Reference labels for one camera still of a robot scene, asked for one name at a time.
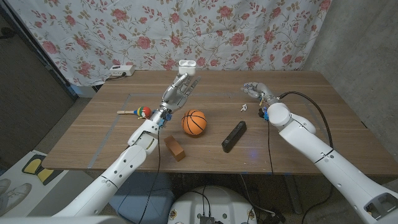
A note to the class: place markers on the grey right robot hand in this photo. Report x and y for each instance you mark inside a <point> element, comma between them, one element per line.
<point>261,91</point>

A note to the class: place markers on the dark perforated panel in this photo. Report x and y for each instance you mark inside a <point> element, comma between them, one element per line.
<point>31,93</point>

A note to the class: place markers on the grey table leg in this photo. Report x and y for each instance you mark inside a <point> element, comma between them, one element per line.
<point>293,193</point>

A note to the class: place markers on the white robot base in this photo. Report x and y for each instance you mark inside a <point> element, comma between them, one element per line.
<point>214,202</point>

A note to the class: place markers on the orange-brown wooden block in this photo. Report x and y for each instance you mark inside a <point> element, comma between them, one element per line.
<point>174,148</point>

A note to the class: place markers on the white power strip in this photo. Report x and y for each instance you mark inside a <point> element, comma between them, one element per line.
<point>122,70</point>

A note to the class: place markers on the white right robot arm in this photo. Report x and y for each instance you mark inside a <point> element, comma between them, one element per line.
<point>329,155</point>

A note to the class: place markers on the white shoe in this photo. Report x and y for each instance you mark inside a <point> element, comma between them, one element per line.
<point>3,185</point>
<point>17,194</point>

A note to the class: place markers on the black TV remote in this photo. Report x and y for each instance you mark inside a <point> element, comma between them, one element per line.
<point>234,137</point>

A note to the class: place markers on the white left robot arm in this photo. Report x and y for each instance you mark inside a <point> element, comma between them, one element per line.
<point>124,165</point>

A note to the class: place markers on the floral cloth backdrop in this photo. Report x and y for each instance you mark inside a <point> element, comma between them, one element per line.
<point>124,31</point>

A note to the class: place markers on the colourful wooden maraca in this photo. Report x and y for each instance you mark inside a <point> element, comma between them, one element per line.
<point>143,112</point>

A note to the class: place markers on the white AirPods case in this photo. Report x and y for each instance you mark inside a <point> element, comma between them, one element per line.
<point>187,67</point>

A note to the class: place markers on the orange basketball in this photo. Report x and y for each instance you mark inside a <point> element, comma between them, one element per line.
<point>194,122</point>

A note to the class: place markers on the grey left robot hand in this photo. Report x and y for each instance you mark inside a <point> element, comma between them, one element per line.
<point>175,95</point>

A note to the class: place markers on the black power adapter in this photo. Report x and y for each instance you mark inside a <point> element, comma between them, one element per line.
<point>275,218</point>

